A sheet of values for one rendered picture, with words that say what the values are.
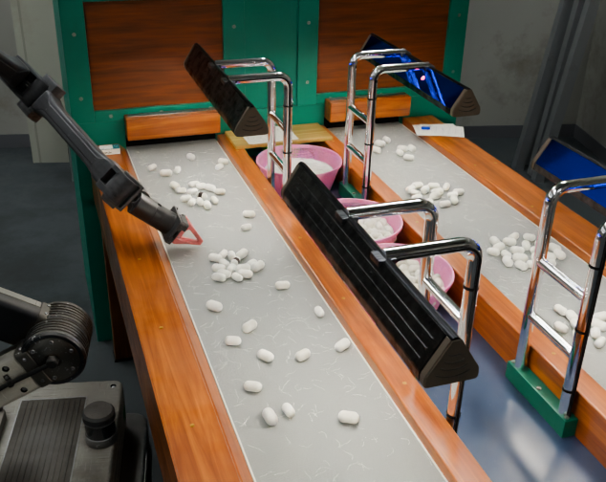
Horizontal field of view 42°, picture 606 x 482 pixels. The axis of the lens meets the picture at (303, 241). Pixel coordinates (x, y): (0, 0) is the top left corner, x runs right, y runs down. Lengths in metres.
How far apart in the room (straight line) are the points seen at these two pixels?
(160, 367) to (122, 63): 1.27
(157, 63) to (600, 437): 1.72
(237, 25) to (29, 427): 1.38
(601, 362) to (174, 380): 0.85
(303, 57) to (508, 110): 2.57
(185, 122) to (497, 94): 2.79
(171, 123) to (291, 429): 1.39
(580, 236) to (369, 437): 0.95
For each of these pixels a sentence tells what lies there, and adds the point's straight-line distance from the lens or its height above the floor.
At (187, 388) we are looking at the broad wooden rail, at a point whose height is 0.77.
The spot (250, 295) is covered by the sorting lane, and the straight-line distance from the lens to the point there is 1.80.
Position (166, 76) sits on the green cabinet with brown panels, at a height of 0.97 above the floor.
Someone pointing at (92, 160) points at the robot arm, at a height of 0.97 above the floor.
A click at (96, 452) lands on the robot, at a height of 0.48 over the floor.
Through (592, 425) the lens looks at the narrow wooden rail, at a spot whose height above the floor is 0.73.
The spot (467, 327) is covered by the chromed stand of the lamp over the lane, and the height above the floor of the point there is 0.96.
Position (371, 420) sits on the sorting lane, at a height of 0.74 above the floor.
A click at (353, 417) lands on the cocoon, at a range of 1.43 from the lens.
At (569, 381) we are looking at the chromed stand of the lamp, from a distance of 1.55.
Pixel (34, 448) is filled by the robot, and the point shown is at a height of 0.48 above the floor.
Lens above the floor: 1.68
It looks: 27 degrees down
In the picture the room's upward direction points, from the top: 1 degrees clockwise
